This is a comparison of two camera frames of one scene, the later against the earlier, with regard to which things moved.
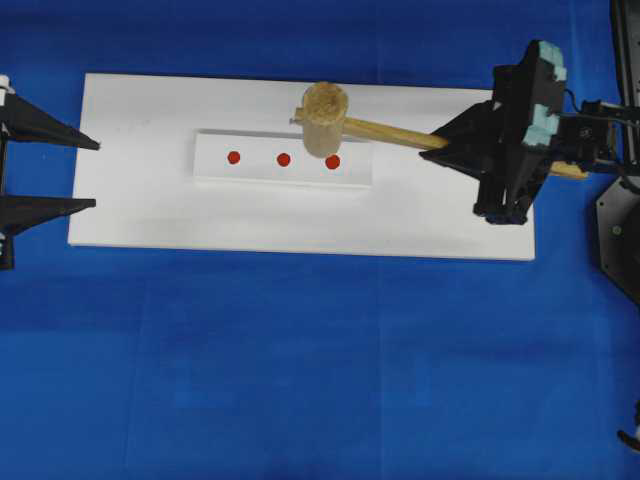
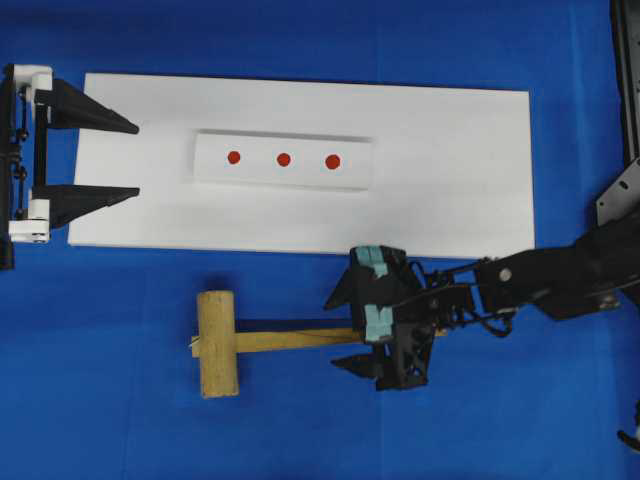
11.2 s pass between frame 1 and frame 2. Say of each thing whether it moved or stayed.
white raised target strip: stayed
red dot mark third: stayed
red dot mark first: stayed
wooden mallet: moved
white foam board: stayed
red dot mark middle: stayed
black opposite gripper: moved
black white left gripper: moved
